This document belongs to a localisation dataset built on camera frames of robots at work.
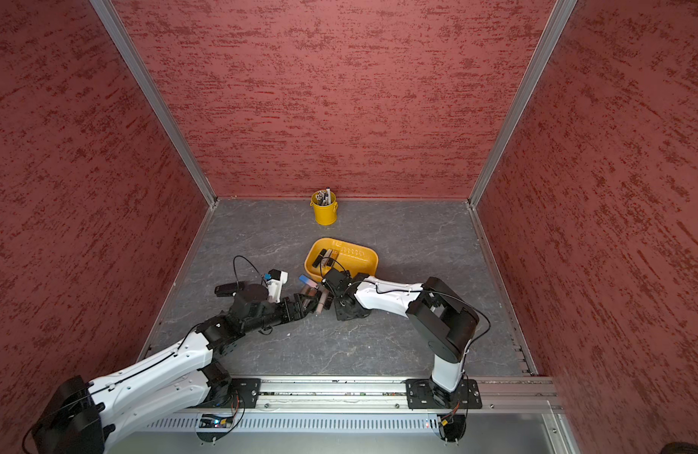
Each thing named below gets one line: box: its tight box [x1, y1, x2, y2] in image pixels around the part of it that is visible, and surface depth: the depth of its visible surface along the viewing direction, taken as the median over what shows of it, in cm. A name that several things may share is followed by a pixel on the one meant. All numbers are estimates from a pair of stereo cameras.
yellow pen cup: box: [310, 190, 339, 227], surface depth 111 cm
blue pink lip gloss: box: [298, 274, 319, 290], surface depth 96 cm
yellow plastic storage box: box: [303, 237, 380, 282], surface depth 102 cm
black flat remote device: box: [213, 281, 245, 297], surface depth 94 cm
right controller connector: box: [436, 414, 467, 443], surface depth 72 cm
